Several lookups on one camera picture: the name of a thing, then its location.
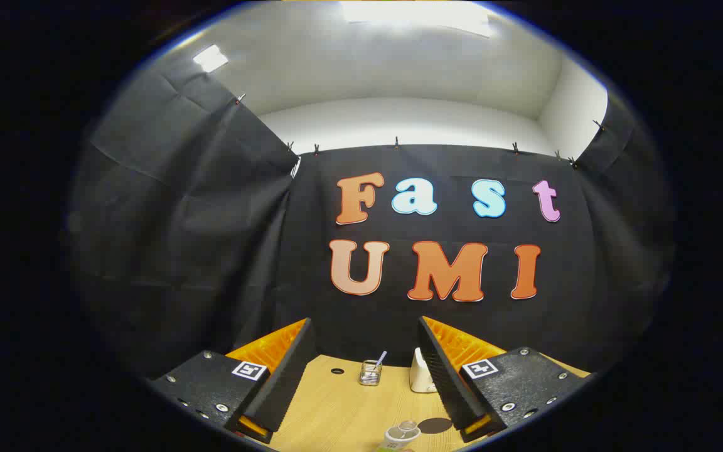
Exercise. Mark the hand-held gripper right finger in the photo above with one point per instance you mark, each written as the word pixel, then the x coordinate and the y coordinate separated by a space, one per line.
pixel 446 376

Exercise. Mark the ceiling light panel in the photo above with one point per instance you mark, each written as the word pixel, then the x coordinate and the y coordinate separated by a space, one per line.
pixel 210 58

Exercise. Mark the clear juice bottle white label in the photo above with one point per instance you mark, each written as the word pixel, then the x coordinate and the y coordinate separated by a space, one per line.
pixel 401 434

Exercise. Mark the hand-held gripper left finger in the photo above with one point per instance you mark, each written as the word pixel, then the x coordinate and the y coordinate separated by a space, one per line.
pixel 286 376

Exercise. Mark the white plastic holder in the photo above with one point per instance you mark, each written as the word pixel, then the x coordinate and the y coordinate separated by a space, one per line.
pixel 422 376

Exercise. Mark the small pale spoon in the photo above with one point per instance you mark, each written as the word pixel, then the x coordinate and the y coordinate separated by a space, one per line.
pixel 381 358

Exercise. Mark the black backdrop cloth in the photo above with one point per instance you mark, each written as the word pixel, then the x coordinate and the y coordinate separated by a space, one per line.
pixel 211 251

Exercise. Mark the dark brown round coaster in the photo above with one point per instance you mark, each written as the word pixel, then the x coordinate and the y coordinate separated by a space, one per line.
pixel 435 425

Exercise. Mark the wooden table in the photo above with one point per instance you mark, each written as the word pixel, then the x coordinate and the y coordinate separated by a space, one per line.
pixel 349 408

